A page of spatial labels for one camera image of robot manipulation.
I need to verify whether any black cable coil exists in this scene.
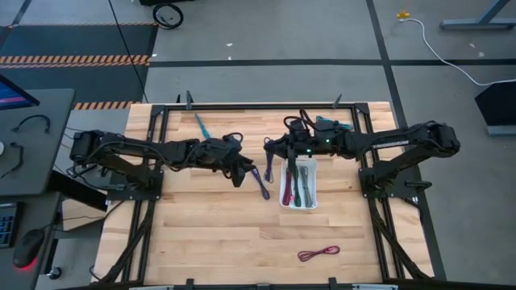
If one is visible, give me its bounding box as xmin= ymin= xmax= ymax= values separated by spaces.
xmin=152 ymin=2 xmax=185 ymax=31

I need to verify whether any dark green USB-C cable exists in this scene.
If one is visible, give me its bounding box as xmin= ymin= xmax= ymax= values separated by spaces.
xmin=292 ymin=165 xmax=302 ymax=208

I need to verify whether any grey table leg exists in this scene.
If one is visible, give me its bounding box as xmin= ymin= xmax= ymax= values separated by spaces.
xmin=439 ymin=0 xmax=516 ymax=31

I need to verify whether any white floor cable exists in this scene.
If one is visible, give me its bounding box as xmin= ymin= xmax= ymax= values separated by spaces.
xmin=398 ymin=18 xmax=516 ymax=88

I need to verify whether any purple USB-C cable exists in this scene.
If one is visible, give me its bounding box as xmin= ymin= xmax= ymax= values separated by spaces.
xmin=250 ymin=166 xmax=271 ymax=201
xmin=263 ymin=136 xmax=277 ymax=183

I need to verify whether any black hazard stripe floor mat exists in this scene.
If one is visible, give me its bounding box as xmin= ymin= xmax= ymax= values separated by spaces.
xmin=0 ymin=22 xmax=159 ymax=110

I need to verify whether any black curved strap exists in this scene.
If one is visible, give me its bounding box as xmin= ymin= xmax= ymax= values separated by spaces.
xmin=10 ymin=114 xmax=52 ymax=134
xmin=0 ymin=141 xmax=24 ymax=180

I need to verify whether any grey USB-C cable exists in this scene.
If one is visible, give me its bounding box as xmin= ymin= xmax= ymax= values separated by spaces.
xmin=300 ymin=165 xmax=314 ymax=209

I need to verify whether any black computer mouse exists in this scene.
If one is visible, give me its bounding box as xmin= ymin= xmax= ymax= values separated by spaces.
xmin=12 ymin=228 xmax=46 ymax=269

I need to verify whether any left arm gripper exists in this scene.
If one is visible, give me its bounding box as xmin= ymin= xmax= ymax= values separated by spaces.
xmin=201 ymin=138 xmax=256 ymax=189

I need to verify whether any white plastic tray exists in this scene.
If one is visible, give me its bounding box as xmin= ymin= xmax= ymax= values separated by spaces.
xmin=279 ymin=156 xmax=319 ymax=210

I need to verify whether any teal USB-C cable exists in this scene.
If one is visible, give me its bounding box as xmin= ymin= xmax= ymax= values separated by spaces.
xmin=194 ymin=113 xmax=213 ymax=140
xmin=316 ymin=115 xmax=354 ymax=131

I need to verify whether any computer monitor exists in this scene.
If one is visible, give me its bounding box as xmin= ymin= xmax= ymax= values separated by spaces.
xmin=0 ymin=74 xmax=40 ymax=112

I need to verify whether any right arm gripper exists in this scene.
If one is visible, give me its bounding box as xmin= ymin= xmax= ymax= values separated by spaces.
xmin=264 ymin=118 xmax=343 ymax=172

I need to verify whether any dark red USB-C cable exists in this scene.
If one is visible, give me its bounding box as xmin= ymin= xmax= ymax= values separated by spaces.
xmin=297 ymin=245 xmax=342 ymax=263
xmin=281 ymin=168 xmax=293 ymax=207

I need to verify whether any black desk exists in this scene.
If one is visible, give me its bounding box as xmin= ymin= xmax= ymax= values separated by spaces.
xmin=0 ymin=88 xmax=76 ymax=197
xmin=0 ymin=192 xmax=61 ymax=290

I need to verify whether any black keyboard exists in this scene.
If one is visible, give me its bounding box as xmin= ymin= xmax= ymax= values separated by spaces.
xmin=0 ymin=202 xmax=19 ymax=249

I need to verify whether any thin black floor cable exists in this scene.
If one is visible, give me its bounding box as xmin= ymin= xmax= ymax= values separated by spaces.
xmin=107 ymin=0 xmax=149 ymax=104

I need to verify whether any black table frame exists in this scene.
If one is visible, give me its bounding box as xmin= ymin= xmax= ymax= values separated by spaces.
xmin=90 ymin=90 xmax=448 ymax=290

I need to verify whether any black equipment box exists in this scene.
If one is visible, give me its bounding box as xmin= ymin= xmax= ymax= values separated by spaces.
xmin=474 ymin=82 xmax=516 ymax=137
xmin=139 ymin=0 xmax=194 ymax=6

